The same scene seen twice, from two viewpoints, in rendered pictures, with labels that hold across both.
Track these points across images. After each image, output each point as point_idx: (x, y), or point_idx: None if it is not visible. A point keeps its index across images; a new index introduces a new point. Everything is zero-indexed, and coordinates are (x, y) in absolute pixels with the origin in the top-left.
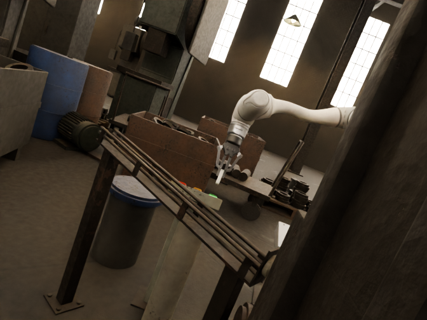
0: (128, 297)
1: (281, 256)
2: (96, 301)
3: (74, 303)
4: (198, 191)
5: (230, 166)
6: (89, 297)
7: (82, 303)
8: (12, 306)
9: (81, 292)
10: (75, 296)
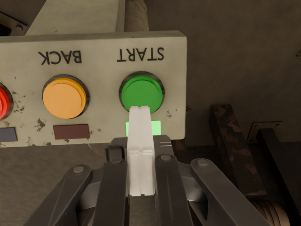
0: None
1: None
2: (32, 6)
3: (16, 31)
4: (82, 143)
5: (205, 224)
6: (19, 5)
7: (24, 25)
8: None
9: (2, 2)
10: (5, 17)
